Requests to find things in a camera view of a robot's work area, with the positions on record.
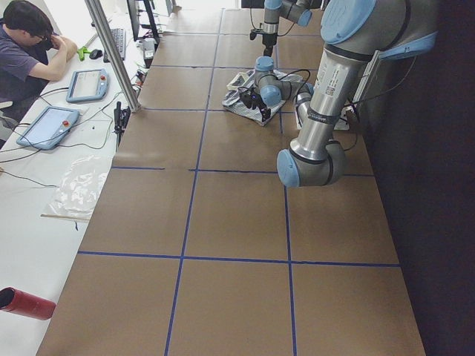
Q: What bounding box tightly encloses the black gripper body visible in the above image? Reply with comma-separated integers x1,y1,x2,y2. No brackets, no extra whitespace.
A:
249,24,278,56
237,86,266,110

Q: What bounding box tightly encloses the navy white striped polo shirt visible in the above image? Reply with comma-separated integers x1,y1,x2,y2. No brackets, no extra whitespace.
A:
222,70,310,126

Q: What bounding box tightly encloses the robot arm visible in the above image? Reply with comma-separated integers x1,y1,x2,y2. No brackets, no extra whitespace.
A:
249,0,328,57
240,0,439,187

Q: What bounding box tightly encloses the black power strip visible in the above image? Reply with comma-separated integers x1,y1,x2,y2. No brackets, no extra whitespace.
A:
114,101,131,150

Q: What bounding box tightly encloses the black monitor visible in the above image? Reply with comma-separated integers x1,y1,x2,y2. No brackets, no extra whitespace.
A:
126,0,160,44

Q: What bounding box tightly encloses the black keyboard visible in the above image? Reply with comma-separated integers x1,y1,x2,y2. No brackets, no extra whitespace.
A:
110,28,127,60

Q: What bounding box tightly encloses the black computer mouse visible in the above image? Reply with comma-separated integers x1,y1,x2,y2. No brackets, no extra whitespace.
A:
89,49,103,60

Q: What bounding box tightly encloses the upper teach pendant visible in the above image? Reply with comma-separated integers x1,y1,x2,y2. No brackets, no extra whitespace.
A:
66,68,109,103

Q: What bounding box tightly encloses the teach pendant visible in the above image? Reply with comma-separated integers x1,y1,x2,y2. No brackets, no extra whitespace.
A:
16,106,80,151
66,68,109,103

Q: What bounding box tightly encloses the clear plastic bag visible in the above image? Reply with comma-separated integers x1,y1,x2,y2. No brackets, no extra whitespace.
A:
42,155,112,222

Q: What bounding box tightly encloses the lower teach pendant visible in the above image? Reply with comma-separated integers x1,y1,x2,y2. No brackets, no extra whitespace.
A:
16,106,80,151

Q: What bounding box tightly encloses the seated person dark shirt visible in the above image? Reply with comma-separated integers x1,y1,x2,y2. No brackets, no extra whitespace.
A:
1,1,77,122

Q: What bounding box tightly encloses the red cylinder bottle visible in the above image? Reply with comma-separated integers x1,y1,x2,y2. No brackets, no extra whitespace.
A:
1,287,56,320

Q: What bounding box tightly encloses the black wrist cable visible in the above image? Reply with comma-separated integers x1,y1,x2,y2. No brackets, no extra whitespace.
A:
272,69,312,97
249,7,294,38

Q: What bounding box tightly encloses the green handled tool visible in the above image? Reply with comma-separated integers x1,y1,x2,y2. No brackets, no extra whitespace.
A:
77,33,98,62

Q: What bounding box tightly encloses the aluminium frame post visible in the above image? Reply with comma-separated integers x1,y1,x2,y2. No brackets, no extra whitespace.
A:
85,0,141,113

